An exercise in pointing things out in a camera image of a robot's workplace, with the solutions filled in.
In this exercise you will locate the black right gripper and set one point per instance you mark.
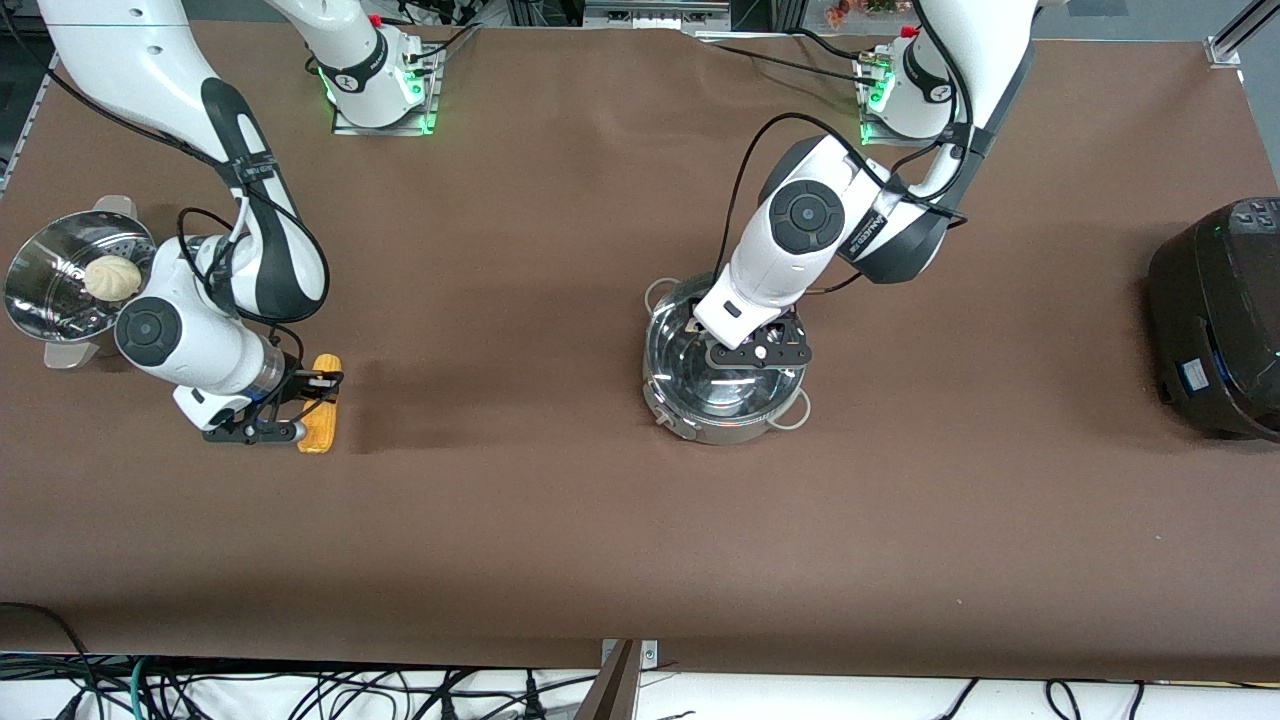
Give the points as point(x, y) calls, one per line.
point(293, 383)

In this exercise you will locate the glass pot lid with knob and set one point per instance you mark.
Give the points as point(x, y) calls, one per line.
point(680, 350)

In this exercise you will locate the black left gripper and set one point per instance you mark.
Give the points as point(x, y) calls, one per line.
point(696, 302)

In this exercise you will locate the steel steamer pot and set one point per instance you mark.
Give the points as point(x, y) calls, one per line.
point(45, 290)

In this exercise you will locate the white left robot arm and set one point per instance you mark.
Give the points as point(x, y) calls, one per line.
point(805, 215)

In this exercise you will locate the white steamed bun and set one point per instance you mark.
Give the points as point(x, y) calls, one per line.
point(110, 278)

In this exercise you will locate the yellow corn cob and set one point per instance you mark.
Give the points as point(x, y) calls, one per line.
point(322, 435)

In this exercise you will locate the pink flower decoration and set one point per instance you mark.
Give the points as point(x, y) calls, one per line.
point(870, 10)

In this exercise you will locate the brown table cover sheet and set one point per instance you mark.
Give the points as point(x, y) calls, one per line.
point(520, 250)

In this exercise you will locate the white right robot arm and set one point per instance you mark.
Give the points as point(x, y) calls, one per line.
point(150, 330)

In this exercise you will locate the dark rice cooker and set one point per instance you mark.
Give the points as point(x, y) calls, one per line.
point(1220, 320)

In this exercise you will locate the brown slanted bar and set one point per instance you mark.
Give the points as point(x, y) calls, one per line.
point(612, 690)

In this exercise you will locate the grey table edge rail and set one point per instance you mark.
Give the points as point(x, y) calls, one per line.
point(20, 145)

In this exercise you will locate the aluminium frame bar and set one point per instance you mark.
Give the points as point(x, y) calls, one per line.
point(655, 15)

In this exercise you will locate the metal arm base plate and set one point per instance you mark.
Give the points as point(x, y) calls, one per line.
point(870, 135)
point(432, 100)

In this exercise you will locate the small metal table bracket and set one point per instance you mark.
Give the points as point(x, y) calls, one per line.
point(648, 655)

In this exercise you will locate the aluminium corner profile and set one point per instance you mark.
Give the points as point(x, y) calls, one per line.
point(1235, 35)

